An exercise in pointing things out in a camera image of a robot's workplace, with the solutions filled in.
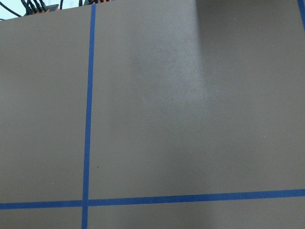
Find black usb hub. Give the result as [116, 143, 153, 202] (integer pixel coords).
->
[21, 0, 60, 16]
[88, 0, 112, 5]

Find black usb hub left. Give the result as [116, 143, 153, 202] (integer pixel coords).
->
[21, 0, 60, 16]

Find black usb hub right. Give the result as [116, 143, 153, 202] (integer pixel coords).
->
[88, 0, 112, 5]

